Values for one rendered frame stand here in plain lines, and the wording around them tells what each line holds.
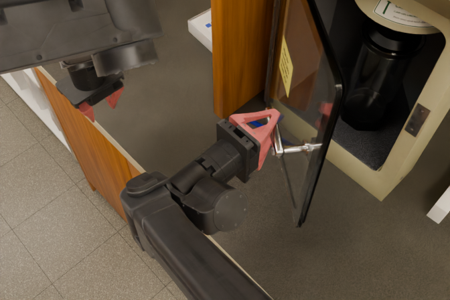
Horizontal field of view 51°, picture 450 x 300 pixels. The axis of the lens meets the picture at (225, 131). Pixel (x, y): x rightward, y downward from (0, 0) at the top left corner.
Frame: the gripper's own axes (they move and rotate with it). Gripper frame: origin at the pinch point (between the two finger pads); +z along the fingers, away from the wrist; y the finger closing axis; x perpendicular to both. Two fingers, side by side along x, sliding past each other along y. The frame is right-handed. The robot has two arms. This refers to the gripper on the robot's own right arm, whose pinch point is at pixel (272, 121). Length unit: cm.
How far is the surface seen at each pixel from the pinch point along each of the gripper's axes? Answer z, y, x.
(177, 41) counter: 16, -26, 47
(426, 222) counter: 19.5, -26.2, -25.8
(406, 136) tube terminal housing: 16.9, -5.0, -15.3
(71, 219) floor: -26, -120, 77
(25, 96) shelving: -8, -112, 141
